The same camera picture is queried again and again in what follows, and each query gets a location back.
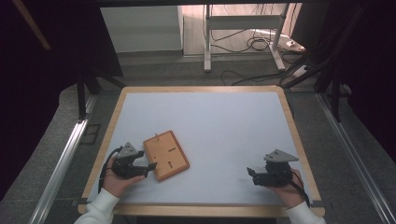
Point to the grey power strip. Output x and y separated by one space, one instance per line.
300 71

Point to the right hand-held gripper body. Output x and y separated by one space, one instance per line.
277 171

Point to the white cabinet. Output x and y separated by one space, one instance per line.
140 28

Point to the wooden bar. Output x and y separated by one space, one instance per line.
32 26

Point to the wooden picture frame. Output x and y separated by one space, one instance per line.
166 155

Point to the black metal stand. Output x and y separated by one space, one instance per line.
335 99
81 99

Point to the white table mat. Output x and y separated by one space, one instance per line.
218 105

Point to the white power strip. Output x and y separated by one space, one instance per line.
294 44

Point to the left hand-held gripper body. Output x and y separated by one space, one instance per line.
126 163

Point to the person's right hand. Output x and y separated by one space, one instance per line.
288 193

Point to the person's left hand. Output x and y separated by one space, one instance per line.
118 183

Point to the aluminium rail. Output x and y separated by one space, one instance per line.
351 149
62 168

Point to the white metal stand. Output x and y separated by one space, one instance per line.
207 37

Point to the black table clip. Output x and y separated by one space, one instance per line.
79 202
317 204

